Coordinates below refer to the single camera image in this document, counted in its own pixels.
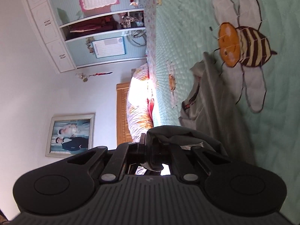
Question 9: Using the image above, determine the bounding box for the grey t-shirt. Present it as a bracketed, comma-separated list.
[136, 52, 261, 177]

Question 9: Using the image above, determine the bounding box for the red hanging ornament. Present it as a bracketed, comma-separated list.
[87, 71, 114, 77]

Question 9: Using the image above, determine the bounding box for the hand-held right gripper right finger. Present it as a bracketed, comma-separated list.
[151, 137, 231, 183]

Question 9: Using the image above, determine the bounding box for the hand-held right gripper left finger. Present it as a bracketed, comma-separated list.
[67, 133, 147, 184]

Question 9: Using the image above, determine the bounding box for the wooden headboard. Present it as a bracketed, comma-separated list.
[115, 82, 134, 151]

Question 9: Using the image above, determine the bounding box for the glass wall lamp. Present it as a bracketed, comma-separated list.
[76, 72, 89, 83]

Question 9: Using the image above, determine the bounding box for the row of hanging clothes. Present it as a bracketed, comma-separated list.
[69, 13, 144, 34]

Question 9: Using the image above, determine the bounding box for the quilted cartoon bedspread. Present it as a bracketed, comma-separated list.
[142, 0, 300, 225]

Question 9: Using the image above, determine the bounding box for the floral pillow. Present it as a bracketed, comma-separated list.
[126, 63, 155, 141]

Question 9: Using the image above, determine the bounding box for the coiled grey hose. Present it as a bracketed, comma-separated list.
[127, 29, 147, 47]

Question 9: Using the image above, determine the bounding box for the white sliding-door wardrobe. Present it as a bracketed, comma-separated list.
[17, 0, 151, 74]

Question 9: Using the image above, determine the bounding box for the framed wedding photo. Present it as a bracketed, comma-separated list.
[44, 112, 96, 158]

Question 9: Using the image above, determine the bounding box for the blue-framed wall poster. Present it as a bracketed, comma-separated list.
[91, 37, 126, 59]

